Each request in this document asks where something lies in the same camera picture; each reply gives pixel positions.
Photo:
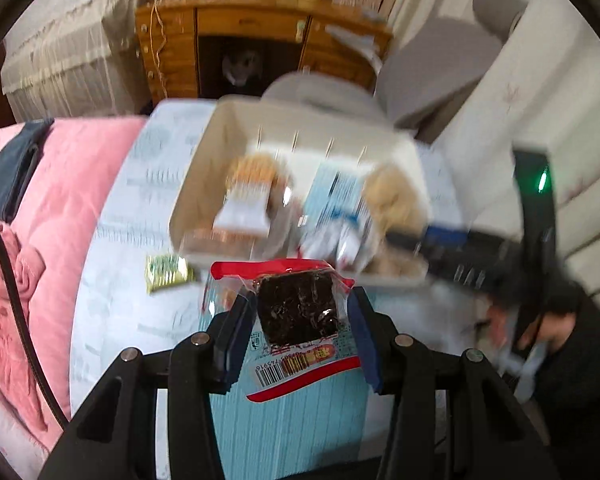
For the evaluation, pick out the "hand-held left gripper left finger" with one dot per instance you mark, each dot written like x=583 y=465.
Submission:
x=237 y=345

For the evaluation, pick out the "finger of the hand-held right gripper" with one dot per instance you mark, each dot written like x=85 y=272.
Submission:
x=445 y=237
x=455 y=270

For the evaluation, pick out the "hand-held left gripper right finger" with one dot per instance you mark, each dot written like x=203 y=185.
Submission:
x=365 y=340

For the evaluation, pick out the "dark snack packet red edge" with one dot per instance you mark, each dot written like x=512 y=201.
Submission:
x=297 y=305

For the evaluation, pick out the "orange white oat bar packet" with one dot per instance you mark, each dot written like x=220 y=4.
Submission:
x=245 y=205

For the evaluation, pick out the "white plastic bin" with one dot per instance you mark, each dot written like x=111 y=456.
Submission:
x=240 y=125

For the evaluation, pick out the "person's right forearm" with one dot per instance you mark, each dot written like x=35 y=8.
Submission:
x=575 y=350

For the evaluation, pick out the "green snack packet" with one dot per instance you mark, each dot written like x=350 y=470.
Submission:
x=167 y=271

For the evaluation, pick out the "light blue carton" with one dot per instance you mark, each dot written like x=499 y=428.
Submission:
x=330 y=190

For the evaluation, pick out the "grey chair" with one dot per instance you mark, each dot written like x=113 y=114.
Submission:
x=430 y=60

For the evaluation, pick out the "pink blanket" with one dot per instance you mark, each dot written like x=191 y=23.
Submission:
x=70 y=200

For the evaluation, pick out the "grey mask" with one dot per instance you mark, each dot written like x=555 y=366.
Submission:
x=240 y=70

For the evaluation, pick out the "dark blue bag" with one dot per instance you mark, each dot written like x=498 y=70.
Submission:
x=15 y=170

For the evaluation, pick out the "wooden desk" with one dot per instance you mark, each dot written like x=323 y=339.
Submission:
x=250 y=22

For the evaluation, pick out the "white lace cloth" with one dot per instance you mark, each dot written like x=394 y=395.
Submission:
x=65 y=45

